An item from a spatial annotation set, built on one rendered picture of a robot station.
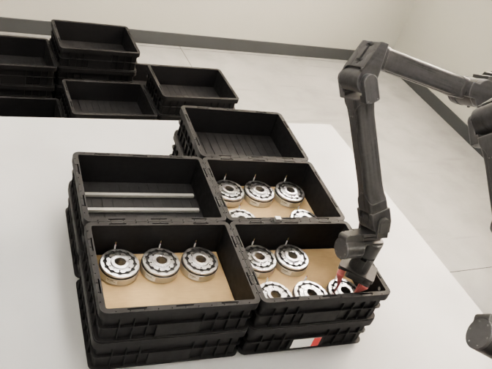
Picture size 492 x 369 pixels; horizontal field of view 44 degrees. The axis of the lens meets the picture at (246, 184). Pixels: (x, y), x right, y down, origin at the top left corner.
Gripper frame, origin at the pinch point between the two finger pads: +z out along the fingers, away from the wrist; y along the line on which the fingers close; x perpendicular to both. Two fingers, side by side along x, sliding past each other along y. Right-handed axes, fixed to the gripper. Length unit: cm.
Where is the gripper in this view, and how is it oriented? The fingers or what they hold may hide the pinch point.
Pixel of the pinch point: (346, 288)
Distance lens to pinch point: 178.4
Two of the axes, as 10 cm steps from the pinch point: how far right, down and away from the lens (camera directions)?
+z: -2.8, 7.7, 5.7
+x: 3.6, -4.7, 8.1
